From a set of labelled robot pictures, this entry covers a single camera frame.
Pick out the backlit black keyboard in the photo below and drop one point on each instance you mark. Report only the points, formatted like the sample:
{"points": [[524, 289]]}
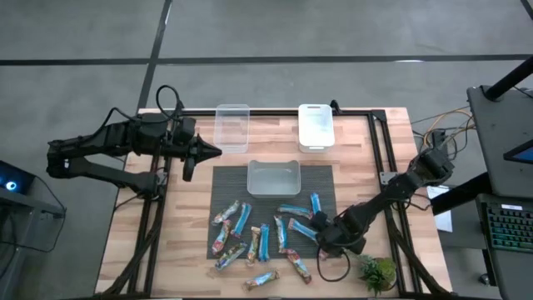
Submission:
{"points": [[510, 227]]}

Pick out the black power adapter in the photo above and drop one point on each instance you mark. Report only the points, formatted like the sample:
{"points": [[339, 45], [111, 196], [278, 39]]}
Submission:
{"points": [[439, 137]]}

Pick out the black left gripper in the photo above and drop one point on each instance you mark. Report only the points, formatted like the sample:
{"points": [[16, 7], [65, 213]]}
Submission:
{"points": [[187, 154]]}

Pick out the grey equipment cart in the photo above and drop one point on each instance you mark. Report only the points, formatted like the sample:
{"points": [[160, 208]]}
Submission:
{"points": [[491, 137]]}

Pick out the grey keyboard shelf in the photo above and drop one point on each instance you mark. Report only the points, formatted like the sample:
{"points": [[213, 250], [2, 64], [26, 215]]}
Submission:
{"points": [[512, 275]]}

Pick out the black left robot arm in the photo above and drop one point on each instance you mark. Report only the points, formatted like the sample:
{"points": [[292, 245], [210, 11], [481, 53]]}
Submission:
{"points": [[104, 136]]}

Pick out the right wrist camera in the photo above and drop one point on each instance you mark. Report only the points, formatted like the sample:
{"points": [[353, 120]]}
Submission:
{"points": [[325, 242]]}

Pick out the grey metal bracket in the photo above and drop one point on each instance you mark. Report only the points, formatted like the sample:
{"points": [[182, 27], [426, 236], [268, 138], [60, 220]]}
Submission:
{"points": [[386, 178]]}

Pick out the white plastic bin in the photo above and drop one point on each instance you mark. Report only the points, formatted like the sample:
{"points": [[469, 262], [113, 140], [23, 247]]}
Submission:
{"points": [[316, 129]]}

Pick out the tablet screen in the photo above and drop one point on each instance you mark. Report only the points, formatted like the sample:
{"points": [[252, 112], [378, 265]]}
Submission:
{"points": [[522, 155]]}

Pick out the grey plastic bin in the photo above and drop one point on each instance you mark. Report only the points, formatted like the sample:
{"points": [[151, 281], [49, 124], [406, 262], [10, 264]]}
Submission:
{"points": [[272, 179]]}

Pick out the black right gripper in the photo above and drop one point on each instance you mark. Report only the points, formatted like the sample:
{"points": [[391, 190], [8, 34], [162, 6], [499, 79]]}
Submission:
{"points": [[347, 237]]}

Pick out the silver granola bar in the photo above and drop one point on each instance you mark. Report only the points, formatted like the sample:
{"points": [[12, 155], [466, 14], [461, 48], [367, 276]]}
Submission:
{"points": [[225, 213]]}

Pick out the black caster wheel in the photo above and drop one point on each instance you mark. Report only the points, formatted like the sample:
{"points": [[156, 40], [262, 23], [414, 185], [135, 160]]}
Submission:
{"points": [[484, 278]]}

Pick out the black computer with blue light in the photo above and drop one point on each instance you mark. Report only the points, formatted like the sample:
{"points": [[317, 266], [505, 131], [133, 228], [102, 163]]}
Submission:
{"points": [[12, 183]]}

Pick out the black round pole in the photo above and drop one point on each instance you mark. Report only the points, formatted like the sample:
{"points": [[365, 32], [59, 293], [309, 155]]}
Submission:
{"points": [[510, 79]]}

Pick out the black slanted beam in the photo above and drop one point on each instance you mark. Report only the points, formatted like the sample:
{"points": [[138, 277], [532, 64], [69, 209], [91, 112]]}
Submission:
{"points": [[462, 193]]}

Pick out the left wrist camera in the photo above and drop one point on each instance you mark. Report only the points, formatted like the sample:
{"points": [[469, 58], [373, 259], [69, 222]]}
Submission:
{"points": [[185, 130]]}

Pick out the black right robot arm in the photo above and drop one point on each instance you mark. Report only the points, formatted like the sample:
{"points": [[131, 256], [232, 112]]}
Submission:
{"points": [[387, 198]]}

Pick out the white paper sheet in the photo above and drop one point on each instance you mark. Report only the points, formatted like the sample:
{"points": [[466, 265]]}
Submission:
{"points": [[443, 218]]}

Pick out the clear plastic bin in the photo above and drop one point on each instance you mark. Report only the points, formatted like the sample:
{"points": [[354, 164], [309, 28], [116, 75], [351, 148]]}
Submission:
{"points": [[231, 129]]}

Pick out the artificial green potted plant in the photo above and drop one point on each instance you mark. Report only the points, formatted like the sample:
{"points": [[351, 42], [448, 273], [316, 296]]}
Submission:
{"points": [[377, 273]]}

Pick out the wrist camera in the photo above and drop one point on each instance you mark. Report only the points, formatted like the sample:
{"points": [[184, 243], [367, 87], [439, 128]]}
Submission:
{"points": [[185, 130], [325, 242]]}

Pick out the grey metal stand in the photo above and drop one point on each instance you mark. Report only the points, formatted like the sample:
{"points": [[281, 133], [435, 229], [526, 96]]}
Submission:
{"points": [[33, 204]]}

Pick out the green oat granola bar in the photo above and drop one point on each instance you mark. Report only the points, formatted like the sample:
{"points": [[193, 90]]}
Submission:
{"points": [[261, 280]]}

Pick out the dark grey woven placemat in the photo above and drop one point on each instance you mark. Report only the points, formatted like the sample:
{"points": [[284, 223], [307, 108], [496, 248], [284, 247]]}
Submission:
{"points": [[229, 187]]}

